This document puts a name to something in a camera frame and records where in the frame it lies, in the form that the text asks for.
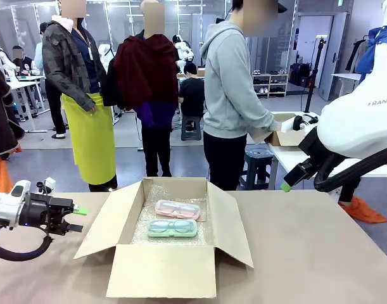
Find large open cardboard box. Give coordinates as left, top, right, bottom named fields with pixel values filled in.
left=73, top=176, right=255, bottom=299

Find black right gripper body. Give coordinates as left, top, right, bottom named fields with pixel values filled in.
left=298, top=125, right=336, bottom=174

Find person's right forearm grey sleeve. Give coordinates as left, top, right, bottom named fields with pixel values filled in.
left=237, top=101, right=281, bottom=134

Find hanging black coat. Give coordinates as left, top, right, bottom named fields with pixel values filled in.
left=345, top=39, right=370, bottom=74

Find black arm cable sleeve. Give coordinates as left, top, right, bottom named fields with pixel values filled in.
left=313, top=151, right=387, bottom=193
left=0, top=227, right=54, bottom=262

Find grey step stool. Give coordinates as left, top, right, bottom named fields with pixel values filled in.
left=181, top=116, right=203, bottom=142

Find black left arm cable sleeve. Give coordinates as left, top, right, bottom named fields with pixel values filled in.
left=0, top=227, right=54, bottom=262

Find mannequin with dark jacket orange skirt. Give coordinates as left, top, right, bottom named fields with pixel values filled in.
left=0, top=58, right=26, bottom=194

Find seated person with dark top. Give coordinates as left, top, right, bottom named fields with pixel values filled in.
left=11, top=45, right=36, bottom=77

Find black right arm cable sleeve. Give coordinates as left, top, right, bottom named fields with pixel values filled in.
left=313, top=151, right=387, bottom=193

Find green glasses case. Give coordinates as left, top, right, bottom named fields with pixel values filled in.
left=146, top=218, right=198, bottom=239

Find black suitcase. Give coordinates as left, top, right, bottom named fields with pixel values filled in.
left=289, top=62, right=314, bottom=87

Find white humanoid robot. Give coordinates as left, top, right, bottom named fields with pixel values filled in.
left=98, top=44, right=114, bottom=71
left=172, top=34, right=194, bottom=74
left=0, top=47, right=17, bottom=79

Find blue-grey plastic stool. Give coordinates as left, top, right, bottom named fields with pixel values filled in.
left=239, top=148, right=274, bottom=191

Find person in grey hoodie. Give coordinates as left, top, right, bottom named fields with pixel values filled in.
left=199, top=0, right=288, bottom=192

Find mannequin with maroon jacket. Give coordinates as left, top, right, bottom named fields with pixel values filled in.
left=111, top=0, right=181, bottom=178

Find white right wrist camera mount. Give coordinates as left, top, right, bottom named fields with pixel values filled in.
left=281, top=115, right=320, bottom=132

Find mannequin with blue vest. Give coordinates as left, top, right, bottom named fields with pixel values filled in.
left=354, top=0, right=387, bottom=84

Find clear bubble wrap sheet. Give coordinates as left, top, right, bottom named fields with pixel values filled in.
left=131, top=185, right=213, bottom=246

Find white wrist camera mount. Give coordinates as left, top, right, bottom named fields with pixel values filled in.
left=281, top=115, right=320, bottom=132
left=36, top=177, right=56, bottom=195

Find orange cloth on floor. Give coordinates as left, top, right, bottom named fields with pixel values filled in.
left=338, top=196, right=387, bottom=225

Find pink glasses case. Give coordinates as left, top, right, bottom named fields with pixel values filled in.
left=155, top=199, right=201, bottom=221

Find white work desk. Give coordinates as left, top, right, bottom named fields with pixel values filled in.
left=6, top=80, right=51, bottom=132

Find wooden shoe rack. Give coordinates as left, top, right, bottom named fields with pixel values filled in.
left=252, top=73, right=289, bottom=98

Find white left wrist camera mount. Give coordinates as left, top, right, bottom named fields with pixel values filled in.
left=36, top=177, right=56, bottom=195

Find mannequin with yellow skirt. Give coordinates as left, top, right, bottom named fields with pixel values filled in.
left=42, top=14, right=118, bottom=193

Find long white table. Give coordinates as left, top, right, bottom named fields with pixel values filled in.
left=265, top=111, right=387, bottom=179

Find small open cardboard box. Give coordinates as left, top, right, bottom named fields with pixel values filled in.
left=250, top=112, right=308, bottom=148

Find black tripod stand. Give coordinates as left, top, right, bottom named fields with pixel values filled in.
left=303, top=37, right=327, bottom=114

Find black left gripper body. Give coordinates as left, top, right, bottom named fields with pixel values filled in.
left=20, top=193, right=75, bottom=236

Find white desk with metal legs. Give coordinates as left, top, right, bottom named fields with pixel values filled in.
left=330, top=73, right=362, bottom=103

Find seated person in black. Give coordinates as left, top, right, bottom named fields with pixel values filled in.
left=178, top=62, right=206, bottom=119

